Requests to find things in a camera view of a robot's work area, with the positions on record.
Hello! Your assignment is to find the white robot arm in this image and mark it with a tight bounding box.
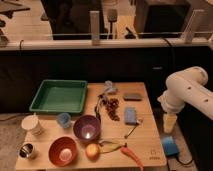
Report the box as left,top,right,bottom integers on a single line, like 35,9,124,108
157,66,213,133

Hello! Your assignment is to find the purple bowl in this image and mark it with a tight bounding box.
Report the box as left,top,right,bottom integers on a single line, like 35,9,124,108
73,115,101,142

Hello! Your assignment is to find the red bowl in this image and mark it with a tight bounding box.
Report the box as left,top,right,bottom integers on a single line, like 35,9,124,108
48,136,78,167

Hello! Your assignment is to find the blue box on floor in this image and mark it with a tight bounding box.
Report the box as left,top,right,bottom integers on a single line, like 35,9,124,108
161,136,179,157

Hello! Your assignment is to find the metal spoon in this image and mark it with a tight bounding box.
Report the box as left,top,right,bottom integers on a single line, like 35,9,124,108
124,119,143,139

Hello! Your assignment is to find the blue sponge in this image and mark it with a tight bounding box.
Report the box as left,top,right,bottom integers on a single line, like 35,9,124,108
124,107,137,125

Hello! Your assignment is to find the dark grey block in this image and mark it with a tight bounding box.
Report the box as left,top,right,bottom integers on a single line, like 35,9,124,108
123,93,142,101

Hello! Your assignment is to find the orange carrot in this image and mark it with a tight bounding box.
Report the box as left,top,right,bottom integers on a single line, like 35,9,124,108
120,147,144,171

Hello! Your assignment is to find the bunch of dark grapes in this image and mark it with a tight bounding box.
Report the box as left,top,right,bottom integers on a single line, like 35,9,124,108
105,98,120,121

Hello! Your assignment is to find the apple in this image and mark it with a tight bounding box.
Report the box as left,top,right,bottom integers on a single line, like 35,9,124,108
85,143,100,160

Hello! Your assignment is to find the small blue cup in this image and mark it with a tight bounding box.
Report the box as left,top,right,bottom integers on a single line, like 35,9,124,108
56,113,71,129

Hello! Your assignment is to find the green plastic tray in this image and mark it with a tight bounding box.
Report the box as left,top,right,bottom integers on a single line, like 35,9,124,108
29,79,87,115

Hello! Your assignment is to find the white paper cup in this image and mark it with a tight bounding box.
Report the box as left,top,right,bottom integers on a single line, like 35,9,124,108
21,115,42,135

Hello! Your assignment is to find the small metal cup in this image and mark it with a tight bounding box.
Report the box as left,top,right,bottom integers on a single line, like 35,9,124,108
19,143,37,159

